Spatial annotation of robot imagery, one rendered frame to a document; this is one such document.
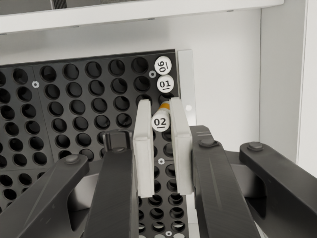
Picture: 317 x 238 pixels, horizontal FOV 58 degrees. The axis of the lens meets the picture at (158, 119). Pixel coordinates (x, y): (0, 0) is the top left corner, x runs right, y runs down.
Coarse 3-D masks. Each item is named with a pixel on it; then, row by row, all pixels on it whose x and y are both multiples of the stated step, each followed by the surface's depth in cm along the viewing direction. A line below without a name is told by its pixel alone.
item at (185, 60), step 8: (184, 56) 26; (192, 56) 26; (184, 64) 27; (192, 64) 27; (184, 72) 27; (192, 72) 27; (184, 80) 27; (192, 80) 27; (184, 88) 27; (192, 88) 27; (184, 96) 28; (192, 96) 28; (184, 104) 28; (192, 104) 28; (192, 112) 28; (192, 120) 28
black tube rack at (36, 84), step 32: (32, 64) 25; (64, 64) 22; (96, 64) 25; (128, 64) 22; (0, 96) 26; (32, 96) 23; (64, 96) 23; (96, 96) 23; (128, 96) 22; (160, 96) 25; (0, 128) 24; (32, 128) 27; (64, 128) 27; (96, 128) 23; (128, 128) 23; (0, 160) 28; (32, 160) 25; (96, 160) 24; (160, 160) 24; (0, 192) 26; (160, 192) 25; (160, 224) 30
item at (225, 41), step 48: (144, 0) 23; (192, 0) 21; (240, 0) 20; (0, 48) 28; (48, 48) 28; (96, 48) 28; (144, 48) 27; (192, 48) 27; (240, 48) 27; (240, 96) 28; (240, 144) 30; (192, 192) 32
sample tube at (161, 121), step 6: (162, 102) 22; (168, 102) 22; (162, 108) 20; (168, 108) 20; (156, 114) 18; (162, 114) 18; (168, 114) 19; (156, 120) 18; (162, 120) 18; (168, 120) 18; (156, 126) 18; (162, 126) 18; (168, 126) 18
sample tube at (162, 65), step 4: (164, 56) 21; (156, 60) 21; (160, 60) 20; (164, 60) 20; (168, 60) 20; (156, 64) 20; (160, 64) 20; (164, 64) 20; (168, 64) 20; (156, 68) 20; (160, 68) 20; (164, 68) 20; (168, 68) 20; (160, 72) 20; (164, 72) 20; (168, 72) 21
